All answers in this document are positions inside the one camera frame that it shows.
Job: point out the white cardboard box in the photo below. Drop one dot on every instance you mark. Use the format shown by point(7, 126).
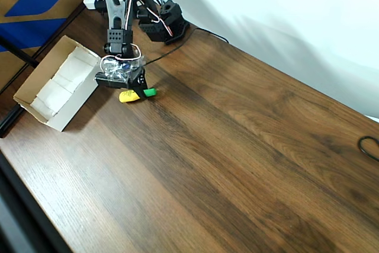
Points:
point(75, 102)

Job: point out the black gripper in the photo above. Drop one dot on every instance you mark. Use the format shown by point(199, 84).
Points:
point(137, 80)

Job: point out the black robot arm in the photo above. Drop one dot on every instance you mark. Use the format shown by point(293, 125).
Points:
point(114, 10)

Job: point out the black metal bar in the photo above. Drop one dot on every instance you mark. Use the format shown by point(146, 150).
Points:
point(20, 54)

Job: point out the tape-wrapped gripper camera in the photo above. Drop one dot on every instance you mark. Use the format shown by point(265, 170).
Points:
point(118, 67)

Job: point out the black metal frame piece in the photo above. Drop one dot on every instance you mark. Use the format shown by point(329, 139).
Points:
point(9, 122)

